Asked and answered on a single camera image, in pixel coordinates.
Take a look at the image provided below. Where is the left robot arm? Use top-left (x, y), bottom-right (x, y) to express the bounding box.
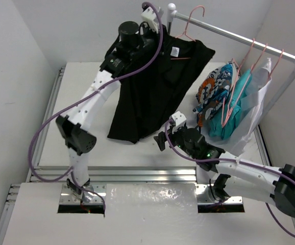
top-left (56, 20), bottom-right (163, 203)

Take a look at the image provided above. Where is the pink wire hanger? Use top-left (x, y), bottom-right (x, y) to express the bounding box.
top-left (221, 38), bottom-right (255, 128)
top-left (230, 43), bottom-right (268, 114)
top-left (267, 49), bottom-right (284, 82)
top-left (170, 5), bottom-right (206, 61)

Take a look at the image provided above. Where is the aluminium rail frame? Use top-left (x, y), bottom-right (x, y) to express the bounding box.
top-left (0, 63), bottom-right (295, 245)

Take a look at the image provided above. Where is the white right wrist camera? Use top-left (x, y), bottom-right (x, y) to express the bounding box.
top-left (170, 111), bottom-right (187, 128)

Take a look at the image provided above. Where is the white clothes rack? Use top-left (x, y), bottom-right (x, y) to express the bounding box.
top-left (167, 3), bottom-right (295, 119)

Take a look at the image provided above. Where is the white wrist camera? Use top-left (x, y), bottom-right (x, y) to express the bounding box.
top-left (141, 6), bottom-right (164, 34)
top-left (170, 111), bottom-right (187, 128)

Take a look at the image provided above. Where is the colourful patterned shirt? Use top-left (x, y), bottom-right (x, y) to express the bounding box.
top-left (193, 61), bottom-right (239, 128)

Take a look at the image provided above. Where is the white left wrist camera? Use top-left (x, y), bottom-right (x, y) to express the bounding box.
top-left (141, 6), bottom-right (164, 34)

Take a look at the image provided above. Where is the teal shirt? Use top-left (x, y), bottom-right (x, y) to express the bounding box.
top-left (209, 69), bottom-right (252, 140)

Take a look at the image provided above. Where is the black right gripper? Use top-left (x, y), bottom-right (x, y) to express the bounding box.
top-left (154, 122), bottom-right (197, 159)

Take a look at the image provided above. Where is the white shirt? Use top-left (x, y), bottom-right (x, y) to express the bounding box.
top-left (201, 58), bottom-right (272, 157)

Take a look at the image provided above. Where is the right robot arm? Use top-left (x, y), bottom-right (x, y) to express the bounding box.
top-left (154, 126), bottom-right (295, 218)

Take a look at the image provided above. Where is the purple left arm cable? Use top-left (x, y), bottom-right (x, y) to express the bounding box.
top-left (28, 2), bottom-right (163, 212)

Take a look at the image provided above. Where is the black shirt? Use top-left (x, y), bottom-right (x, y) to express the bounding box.
top-left (108, 32), bottom-right (215, 143)

